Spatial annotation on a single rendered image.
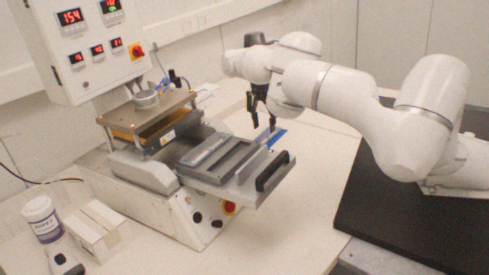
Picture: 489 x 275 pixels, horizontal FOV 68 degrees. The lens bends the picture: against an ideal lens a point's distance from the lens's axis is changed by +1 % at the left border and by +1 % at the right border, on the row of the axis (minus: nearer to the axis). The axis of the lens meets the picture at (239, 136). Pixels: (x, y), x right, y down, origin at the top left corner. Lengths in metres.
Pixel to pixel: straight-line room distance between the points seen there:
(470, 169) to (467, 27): 2.30
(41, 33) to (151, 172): 0.47
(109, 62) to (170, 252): 0.62
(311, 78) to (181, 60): 1.26
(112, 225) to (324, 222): 0.64
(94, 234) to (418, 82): 0.93
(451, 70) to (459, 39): 2.50
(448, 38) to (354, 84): 2.55
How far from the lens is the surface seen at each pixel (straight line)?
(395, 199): 1.08
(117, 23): 1.25
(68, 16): 1.15
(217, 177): 0.95
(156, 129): 1.12
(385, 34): 3.42
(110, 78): 1.23
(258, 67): 0.93
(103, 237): 1.14
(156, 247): 1.17
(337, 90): 0.74
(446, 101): 0.74
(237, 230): 1.14
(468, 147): 1.00
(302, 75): 0.78
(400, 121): 0.72
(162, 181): 1.02
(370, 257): 1.07
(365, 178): 1.10
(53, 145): 1.70
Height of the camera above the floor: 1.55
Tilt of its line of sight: 30 degrees down
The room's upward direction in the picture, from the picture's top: 9 degrees counter-clockwise
